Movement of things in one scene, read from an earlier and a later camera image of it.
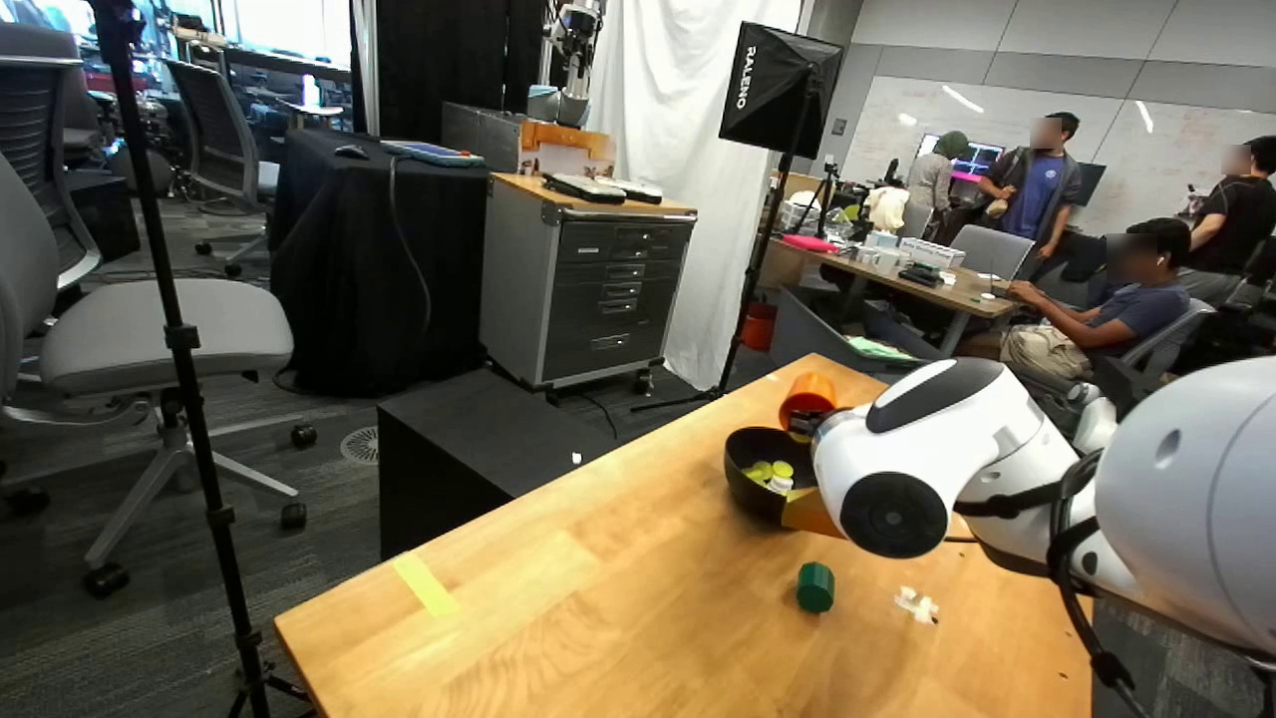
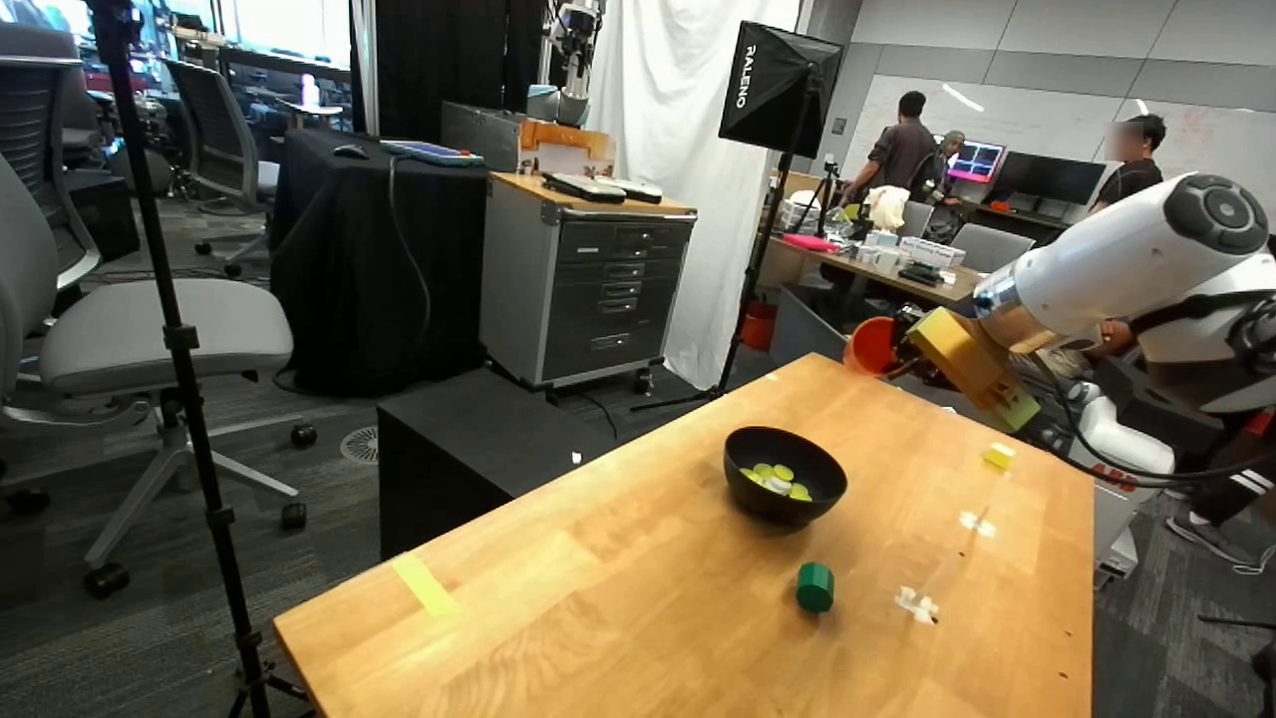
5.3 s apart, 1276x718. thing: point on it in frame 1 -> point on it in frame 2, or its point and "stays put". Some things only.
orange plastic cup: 804,408 -> 873,343
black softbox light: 779,88 stays put
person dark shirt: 1042,185 -> 903,157
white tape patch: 913,605 stays put
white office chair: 110,354 stays put
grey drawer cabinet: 574,286 stays put
